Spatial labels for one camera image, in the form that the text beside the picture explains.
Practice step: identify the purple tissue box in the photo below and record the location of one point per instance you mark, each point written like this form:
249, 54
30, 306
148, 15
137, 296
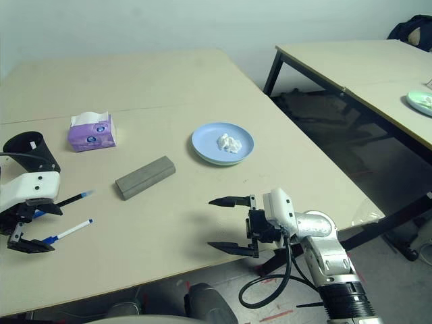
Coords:
91, 136

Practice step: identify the dark right robot leg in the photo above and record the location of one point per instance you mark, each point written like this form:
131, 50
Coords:
211, 303

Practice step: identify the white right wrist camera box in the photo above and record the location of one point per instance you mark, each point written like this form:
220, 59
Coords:
276, 206

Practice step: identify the grey robot torso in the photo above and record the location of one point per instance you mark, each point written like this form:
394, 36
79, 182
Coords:
141, 320

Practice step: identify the black table frame bar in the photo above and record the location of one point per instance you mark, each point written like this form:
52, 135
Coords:
388, 219

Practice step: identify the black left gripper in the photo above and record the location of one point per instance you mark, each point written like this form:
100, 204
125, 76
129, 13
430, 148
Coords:
13, 219

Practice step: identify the grey glasses case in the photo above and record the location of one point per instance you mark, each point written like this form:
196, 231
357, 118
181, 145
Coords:
145, 179

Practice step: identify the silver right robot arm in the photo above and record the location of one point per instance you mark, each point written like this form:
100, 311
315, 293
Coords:
324, 256

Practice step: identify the black pen blue cap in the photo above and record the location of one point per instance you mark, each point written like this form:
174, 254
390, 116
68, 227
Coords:
77, 197

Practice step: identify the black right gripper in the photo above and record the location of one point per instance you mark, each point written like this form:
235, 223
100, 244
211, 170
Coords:
261, 226

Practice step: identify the grey left robot leg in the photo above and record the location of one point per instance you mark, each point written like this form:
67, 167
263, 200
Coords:
125, 308

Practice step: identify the beige side table black legs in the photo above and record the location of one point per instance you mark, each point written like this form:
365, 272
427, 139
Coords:
354, 64

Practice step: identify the white marker blue cap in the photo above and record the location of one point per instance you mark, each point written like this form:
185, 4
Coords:
71, 231

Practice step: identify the white tissue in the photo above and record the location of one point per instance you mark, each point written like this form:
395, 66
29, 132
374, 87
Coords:
229, 143

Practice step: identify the blue plate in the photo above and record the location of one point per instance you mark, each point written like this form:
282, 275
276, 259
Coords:
206, 141

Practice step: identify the black plastic cup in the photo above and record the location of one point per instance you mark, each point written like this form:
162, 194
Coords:
33, 155

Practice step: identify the green plate with white scrap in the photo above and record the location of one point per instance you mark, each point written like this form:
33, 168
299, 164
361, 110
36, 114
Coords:
415, 99

